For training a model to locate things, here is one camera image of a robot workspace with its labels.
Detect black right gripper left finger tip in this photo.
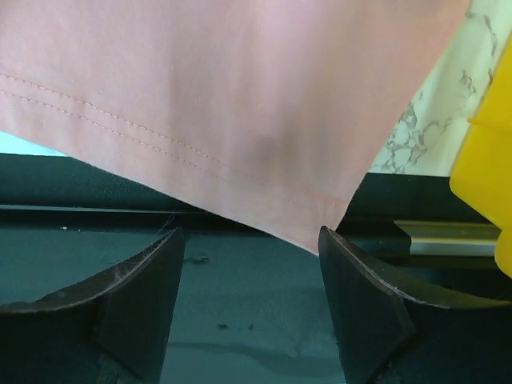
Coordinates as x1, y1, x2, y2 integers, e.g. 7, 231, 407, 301
1, 229, 185, 383

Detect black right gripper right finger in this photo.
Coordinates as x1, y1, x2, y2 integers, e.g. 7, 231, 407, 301
318, 227, 511, 383

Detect pink t shirt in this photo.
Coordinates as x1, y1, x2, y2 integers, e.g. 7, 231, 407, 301
1, 1, 469, 253

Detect aluminium extrusion rails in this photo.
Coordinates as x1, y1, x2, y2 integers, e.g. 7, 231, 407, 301
394, 220, 501, 257

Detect yellow plastic bin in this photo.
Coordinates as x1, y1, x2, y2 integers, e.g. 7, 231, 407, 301
450, 41, 511, 276

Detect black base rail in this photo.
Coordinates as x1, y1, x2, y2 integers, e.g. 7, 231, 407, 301
1, 154, 511, 383

